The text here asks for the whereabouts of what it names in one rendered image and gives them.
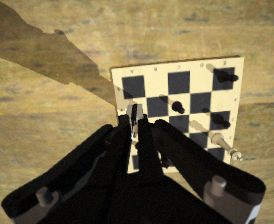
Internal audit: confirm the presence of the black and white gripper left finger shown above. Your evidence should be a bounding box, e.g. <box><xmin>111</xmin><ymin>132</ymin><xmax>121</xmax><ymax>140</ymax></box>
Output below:
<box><xmin>1</xmin><ymin>104</ymin><xmax>134</xmax><ymax>224</ymax></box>

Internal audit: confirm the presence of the wooden chessboard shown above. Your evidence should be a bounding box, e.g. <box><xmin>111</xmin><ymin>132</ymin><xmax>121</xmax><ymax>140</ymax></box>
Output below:
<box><xmin>112</xmin><ymin>57</ymin><xmax>244</xmax><ymax>164</ymax></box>

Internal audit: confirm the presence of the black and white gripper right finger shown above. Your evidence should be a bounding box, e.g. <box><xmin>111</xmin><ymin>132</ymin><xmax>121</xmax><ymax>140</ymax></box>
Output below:
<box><xmin>136</xmin><ymin>103</ymin><xmax>266</xmax><ymax>224</ymax></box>

